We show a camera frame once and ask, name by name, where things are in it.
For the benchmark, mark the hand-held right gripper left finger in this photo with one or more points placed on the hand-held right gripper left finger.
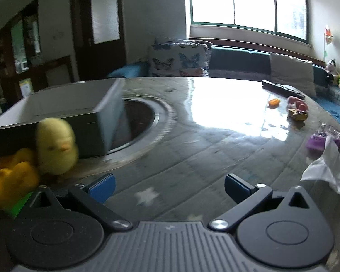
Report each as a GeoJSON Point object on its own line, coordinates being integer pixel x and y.
{"type": "Point", "coordinates": [102, 189]}

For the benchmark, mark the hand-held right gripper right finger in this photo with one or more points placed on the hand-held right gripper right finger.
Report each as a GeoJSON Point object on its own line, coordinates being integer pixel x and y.
{"type": "Point", "coordinates": [238, 189]}

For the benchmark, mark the yellow plush chick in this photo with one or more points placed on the yellow plush chick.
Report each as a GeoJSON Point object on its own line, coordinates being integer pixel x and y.
{"type": "Point", "coordinates": [55, 144]}

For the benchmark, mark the yellow duck toy green base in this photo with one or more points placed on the yellow duck toy green base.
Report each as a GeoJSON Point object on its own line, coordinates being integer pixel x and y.
{"type": "Point", "coordinates": [11, 178]}

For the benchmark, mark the grey cardboard box white inside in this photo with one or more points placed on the grey cardboard box white inside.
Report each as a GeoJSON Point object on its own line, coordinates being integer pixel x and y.
{"type": "Point", "coordinates": [59, 102]}

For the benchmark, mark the grey quilted desktop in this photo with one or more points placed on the grey quilted desktop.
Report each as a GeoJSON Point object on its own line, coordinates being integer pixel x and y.
{"type": "Point", "coordinates": [201, 153]}

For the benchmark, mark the round metal-rimmed table recess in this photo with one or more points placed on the round metal-rimmed table recess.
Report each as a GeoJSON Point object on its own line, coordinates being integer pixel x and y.
{"type": "Point", "coordinates": [138, 119]}

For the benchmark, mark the purple small pouch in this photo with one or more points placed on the purple small pouch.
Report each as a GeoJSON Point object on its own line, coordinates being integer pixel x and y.
{"type": "Point", "coordinates": [316, 143]}

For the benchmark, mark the white crumpled tissue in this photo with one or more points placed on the white crumpled tissue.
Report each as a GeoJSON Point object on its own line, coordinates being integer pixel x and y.
{"type": "Point", "coordinates": [327, 170]}

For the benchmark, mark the small orange toy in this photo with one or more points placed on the small orange toy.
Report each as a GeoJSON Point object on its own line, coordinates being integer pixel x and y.
{"type": "Point", "coordinates": [274, 102]}

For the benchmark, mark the yellow toy truck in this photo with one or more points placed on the yellow toy truck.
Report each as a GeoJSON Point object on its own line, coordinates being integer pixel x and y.
{"type": "Point", "coordinates": [299, 115]}

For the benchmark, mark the pink toy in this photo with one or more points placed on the pink toy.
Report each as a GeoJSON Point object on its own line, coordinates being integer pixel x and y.
{"type": "Point", "coordinates": [297, 103]}

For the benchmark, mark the clear plastic piece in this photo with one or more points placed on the clear plastic piece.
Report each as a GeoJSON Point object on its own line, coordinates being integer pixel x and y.
{"type": "Point", "coordinates": [330, 130]}

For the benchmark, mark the dark remote control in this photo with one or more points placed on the dark remote control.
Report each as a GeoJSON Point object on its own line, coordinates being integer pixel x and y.
{"type": "Point", "coordinates": [282, 88]}

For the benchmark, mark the light grey cushion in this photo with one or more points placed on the light grey cushion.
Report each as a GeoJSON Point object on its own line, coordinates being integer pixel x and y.
{"type": "Point", "coordinates": [293, 72]}

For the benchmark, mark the blue sofa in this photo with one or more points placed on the blue sofa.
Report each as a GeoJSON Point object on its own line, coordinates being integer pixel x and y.
{"type": "Point", "coordinates": [238, 59]}

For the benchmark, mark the butterfly print pillow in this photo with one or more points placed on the butterfly print pillow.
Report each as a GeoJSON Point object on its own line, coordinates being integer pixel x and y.
{"type": "Point", "coordinates": [178, 59]}

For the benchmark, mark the black and white cow plush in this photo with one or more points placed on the black and white cow plush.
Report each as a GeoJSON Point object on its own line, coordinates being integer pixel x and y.
{"type": "Point", "coordinates": [331, 66]}

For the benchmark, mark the dark wooden door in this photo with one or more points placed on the dark wooden door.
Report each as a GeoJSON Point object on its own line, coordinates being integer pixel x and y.
{"type": "Point", "coordinates": [82, 19]}

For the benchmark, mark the dark wooden cabinet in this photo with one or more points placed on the dark wooden cabinet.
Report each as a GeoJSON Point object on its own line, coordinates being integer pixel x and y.
{"type": "Point", "coordinates": [5, 48]}

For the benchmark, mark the green framed window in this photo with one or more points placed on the green framed window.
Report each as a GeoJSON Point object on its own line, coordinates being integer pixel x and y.
{"type": "Point", "coordinates": [243, 2]}

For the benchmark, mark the colourful wall pinwheel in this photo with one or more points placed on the colourful wall pinwheel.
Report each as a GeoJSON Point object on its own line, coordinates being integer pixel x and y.
{"type": "Point", "coordinates": [328, 35]}

